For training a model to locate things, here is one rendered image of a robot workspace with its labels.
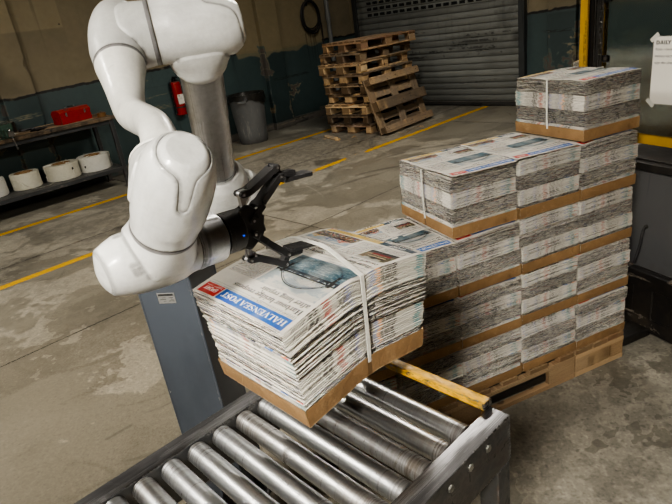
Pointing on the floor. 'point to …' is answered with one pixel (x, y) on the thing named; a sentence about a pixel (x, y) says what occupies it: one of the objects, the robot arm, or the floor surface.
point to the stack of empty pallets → (355, 114)
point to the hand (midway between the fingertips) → (306, 207)
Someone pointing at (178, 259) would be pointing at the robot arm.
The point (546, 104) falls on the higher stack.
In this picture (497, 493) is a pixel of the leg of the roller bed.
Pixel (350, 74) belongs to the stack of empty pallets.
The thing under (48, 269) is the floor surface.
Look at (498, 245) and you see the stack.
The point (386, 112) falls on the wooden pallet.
